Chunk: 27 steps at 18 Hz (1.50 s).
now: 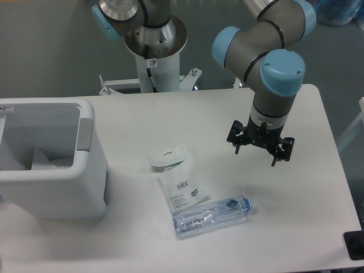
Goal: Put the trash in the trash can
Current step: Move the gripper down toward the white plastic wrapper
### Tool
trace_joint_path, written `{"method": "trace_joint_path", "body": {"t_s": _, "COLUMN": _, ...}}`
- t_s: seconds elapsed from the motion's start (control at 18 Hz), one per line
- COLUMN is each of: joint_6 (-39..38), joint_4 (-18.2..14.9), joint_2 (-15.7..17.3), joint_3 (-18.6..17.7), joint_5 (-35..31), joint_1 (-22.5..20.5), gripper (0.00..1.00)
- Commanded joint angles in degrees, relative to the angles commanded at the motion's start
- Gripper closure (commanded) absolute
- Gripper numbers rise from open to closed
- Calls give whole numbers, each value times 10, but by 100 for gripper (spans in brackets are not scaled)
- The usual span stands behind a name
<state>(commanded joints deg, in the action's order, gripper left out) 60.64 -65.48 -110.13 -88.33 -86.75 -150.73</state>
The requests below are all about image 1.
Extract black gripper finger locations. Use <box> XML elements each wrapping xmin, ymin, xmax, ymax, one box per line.
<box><xmin>266</xmin><ymin>137</ymin><xmax>295</xmax><ymax>167</ymax></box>
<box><xmin>226</xmin><ymin>120</ymin><xmax>248</xmax><ymax>154</ymax></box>

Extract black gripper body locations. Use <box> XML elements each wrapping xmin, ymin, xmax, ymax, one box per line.
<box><xmin>244</xmin><ymin>114</ymin><xmax>284</xmax><ymax>148</ymax></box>

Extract white plastic packaging bag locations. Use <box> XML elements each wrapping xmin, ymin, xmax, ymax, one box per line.
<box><xmin>147</xmin><ymin>144</ymin><xmax>208</xmax><ymax>213</ymax></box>

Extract clear plastic water bottle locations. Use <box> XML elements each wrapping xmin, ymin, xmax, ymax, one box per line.
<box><xmin>172</xmin><ymin>195</ymin><xmax>257</xmax><ymax>239</ymax></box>

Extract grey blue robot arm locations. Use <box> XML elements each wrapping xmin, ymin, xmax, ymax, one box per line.
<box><xmin>92</xmin><ymin>1</ymin><xmax>316</xmax><ymax>162</ymax></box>

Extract white trash can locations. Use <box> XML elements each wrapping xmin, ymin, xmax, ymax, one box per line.
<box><xmin>1</xmin><ymin>97</ymin><xmax>109</xmax><ymax>218</ymax></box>

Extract black device at table edge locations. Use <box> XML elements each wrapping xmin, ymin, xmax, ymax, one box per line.
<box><xmin>344</xmin><ymin>230</ymin><xmax>363</xmax><ymax>260</ymax></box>

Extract blue plastic bag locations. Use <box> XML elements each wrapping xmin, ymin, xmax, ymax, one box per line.
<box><xmin>313</xmin><ymin>0</ymin><xmax>363</xmax><ymax>27</ymax></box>

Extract white frame at right edge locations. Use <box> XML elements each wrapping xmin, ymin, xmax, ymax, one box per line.
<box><xmin>337</xmin><ymin>97</ymin><xmax>363</xmax><ymax>153</ymax></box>

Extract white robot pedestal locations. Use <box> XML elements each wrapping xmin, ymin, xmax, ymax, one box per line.
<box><xmin>124</xmin><ymin>15</ymin><xmax>187</xmax><ymax>91</ymax></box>

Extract black cable on pedestal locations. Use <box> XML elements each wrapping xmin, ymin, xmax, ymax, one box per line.
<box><xmin>143</xmin><ymin>44</ymin><xmax>158</xmax><ymax>93</ymax></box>

